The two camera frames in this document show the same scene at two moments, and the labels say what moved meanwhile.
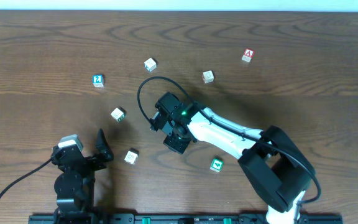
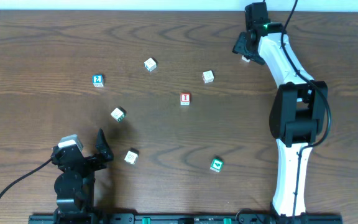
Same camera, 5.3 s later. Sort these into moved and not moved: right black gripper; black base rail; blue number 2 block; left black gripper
Moved: right black gripper
Not moved: left black gripper; black base rail; blue number 2 block
